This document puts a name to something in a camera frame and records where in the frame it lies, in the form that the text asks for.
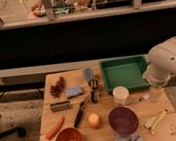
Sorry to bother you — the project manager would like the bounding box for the green plastic tray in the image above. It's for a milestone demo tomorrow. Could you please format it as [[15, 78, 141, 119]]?
[[99, 55, 149, 93]]

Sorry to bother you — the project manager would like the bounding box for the purple bowl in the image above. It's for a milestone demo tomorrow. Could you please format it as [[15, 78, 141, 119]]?
[[108, 106, 139, 136]]

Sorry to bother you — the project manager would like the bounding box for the blue dish brush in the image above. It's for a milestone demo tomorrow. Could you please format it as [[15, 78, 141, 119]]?
[[83, 68, 99, 104]]

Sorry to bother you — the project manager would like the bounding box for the green box on far table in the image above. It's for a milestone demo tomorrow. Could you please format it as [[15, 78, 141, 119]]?
[[54, 4, 74, 15]]

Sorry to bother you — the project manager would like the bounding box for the metal spoon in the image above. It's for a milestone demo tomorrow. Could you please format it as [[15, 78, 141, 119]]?
[[125, 93, 152, 107]]

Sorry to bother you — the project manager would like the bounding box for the blue sponge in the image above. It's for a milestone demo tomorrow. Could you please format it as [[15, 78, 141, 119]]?
[[65, 86, 83, 99]]

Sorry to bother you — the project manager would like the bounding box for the black handled knife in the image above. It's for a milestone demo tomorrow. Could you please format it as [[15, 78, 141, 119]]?
[[73, 99, 88, 128]]

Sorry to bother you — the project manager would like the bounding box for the bunch of dark grapes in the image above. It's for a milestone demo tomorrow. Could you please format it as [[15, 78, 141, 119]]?
[[50, 76, 65, 98]]

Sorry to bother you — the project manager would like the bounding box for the black chair base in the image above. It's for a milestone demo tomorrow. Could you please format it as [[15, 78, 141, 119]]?
[[0, 88, 29, 141]]

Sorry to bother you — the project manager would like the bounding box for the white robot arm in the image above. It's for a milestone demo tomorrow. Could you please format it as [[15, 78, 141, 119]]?
[[142, 36, 176, 103]]

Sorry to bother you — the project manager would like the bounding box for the yellow banana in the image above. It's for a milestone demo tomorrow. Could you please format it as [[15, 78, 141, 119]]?
[[143, 110, 167, 135]]

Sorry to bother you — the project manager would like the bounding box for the white lidded cup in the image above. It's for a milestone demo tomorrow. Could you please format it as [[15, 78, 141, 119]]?
[[112, 86, 129, 105]]

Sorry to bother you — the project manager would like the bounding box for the yellow apple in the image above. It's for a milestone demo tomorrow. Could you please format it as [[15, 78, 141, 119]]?
[[87, 113, 102, 129]]

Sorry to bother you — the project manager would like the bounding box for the orange carrot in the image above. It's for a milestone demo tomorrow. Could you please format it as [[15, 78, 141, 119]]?
[[45, 117, 65, 140]]

